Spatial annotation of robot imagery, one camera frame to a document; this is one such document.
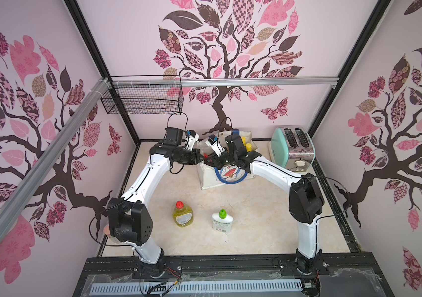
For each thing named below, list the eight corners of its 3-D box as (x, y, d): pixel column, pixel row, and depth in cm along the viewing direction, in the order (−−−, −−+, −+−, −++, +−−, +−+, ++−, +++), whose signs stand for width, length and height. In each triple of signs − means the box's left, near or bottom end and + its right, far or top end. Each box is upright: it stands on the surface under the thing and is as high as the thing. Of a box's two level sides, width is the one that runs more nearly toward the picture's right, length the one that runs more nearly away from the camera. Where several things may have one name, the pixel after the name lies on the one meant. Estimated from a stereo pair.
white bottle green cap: (212, 233, 85) (211, 218, 70) (212, 225, 87) (212, 208, 73) (230, 233, 85) (233, 218, 70) (229, 225, 87) (232, 208, 73)
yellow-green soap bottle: (177, 227, 86) (169, 210, 71) (178, 219, 89) (171, 200, 74) (192, 227, 86) (187, 210, 71) (193, 219, 89) (188, 200, 74)
